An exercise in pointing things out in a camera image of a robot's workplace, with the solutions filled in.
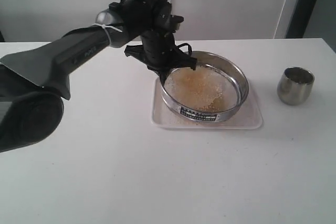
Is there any dark vertical post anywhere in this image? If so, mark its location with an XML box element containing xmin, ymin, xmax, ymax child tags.
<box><xmin>285</xmin><ymin>0</ymin><xmax>317</xmax><ymax>39</ymax></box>

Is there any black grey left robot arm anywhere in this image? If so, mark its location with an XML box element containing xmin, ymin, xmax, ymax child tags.
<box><xmin>1</xmin><ymin>0</ymin><xmax>197</xmax><ymax>152</ymax></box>

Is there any yellow breadcrumbs pile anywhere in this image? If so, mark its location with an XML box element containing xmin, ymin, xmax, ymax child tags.
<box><xmin>152</xmin><ymin>110</ymin><xmax>229</xmax><ymax>129</ymax></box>

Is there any yellow and white grain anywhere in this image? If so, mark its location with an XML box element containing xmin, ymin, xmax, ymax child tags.
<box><xmin>164</xmin><ymin>67</ymin><xmax>226</xmax><ymax>112</ymax></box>

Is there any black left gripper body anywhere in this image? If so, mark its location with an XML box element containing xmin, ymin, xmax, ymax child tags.
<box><xmin>124</xmin><ymin>30</ymin><xmax>188</xmax><ymax>71</ymax></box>

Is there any round steel mesh sieve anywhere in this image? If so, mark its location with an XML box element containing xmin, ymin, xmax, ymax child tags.
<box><xmin>159</xmin><ymin>51</ymin><xmax>249</xmax><ymax>123</ymax></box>

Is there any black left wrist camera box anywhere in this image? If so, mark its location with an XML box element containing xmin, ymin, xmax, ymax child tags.
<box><xmin>159</xmin><ymin>15</ymin><xmax>184</xmax><ymax>33</ymax></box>

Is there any stainless steel cup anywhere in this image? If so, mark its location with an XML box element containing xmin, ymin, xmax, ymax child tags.
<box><xmin>277</xmin><ymin>67</ymin><xmax>314</xmax><ymax>106</ymax></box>

